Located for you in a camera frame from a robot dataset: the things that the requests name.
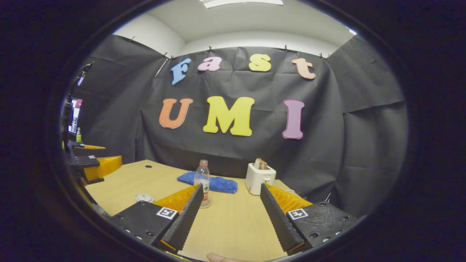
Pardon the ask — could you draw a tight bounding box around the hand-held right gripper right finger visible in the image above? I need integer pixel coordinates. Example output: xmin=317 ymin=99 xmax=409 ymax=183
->
xmin=260 ymin=183 xmax=359 ymax=255

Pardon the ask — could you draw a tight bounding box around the white toaster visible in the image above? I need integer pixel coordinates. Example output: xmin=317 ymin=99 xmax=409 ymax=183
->
xmin=245 ymin=163 xmax=277 ymax=196

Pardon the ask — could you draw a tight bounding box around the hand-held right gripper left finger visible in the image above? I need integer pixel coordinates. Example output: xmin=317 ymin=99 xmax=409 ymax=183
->
xmin=109 ymin=183 xmax=204 ymax=254

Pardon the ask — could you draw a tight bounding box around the computer monitor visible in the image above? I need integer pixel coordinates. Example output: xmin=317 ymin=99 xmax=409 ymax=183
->
xmin=68 ymin=98 xmax=83 ymax=134

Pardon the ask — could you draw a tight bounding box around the clear plastic water bottle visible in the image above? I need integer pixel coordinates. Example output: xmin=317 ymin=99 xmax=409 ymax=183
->
xmin=194 ymin=159 xmax=211 ymax=209

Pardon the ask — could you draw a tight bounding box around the blue towel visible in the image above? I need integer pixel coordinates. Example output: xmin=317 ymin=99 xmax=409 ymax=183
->
xmin=177 ymin=171 xmax=238 ymax=194

